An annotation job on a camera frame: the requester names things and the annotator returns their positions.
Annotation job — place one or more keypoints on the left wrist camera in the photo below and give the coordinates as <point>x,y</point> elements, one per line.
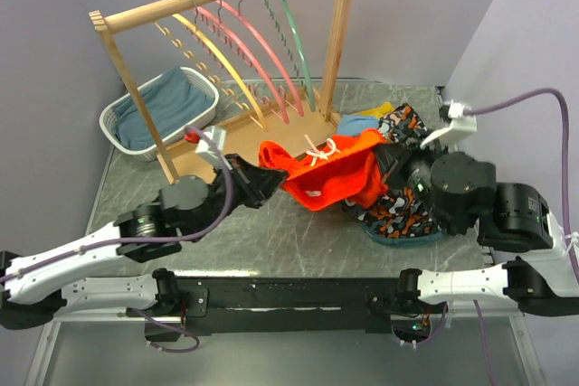
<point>210,145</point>

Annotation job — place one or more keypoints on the pink hanger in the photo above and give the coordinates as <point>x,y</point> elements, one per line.
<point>210,18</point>
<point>280,97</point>

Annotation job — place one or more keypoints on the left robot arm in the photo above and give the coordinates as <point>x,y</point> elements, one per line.
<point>37,288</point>

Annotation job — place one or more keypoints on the pink hanger left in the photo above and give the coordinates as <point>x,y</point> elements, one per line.
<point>210,18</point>

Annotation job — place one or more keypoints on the white laundry basket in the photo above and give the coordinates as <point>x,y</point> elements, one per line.
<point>106,118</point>

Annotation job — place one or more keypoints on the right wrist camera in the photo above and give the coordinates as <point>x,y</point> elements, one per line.
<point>459,125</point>

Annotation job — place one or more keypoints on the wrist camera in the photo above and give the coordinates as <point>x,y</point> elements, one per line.
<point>210,145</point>
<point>459,125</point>

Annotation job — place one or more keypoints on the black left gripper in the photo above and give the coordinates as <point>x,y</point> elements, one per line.
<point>256,183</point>

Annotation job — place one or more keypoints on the yellow hanger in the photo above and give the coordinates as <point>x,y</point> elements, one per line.
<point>242,96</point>

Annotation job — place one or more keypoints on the green hanger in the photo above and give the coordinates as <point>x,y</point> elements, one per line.
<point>298,57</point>

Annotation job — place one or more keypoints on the camouflage patterned shorts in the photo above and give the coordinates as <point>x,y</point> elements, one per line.
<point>397,213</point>

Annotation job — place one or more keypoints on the orange shorts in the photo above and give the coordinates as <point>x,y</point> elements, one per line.
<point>345,169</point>

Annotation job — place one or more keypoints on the blue-grey cloth in basket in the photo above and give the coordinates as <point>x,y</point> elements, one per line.
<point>173,101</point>

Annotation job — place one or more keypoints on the teal round tray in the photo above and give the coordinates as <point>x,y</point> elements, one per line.
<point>403,243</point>

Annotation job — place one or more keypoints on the wooden clothes rack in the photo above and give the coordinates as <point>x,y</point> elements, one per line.
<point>243,137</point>

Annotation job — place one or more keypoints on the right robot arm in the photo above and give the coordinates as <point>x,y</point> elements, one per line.
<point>540,278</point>

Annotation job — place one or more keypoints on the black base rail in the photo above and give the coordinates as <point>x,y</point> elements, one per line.
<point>268,305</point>

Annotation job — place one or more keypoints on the yellow garment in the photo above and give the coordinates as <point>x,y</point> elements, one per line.
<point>377,112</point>

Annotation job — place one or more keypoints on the light blue garment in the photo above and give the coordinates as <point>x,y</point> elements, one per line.
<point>355,125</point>

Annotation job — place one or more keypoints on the pink hanger right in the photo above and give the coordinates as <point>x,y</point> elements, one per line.
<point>280,97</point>

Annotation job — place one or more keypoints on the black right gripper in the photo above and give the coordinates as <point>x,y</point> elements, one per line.
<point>390,156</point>

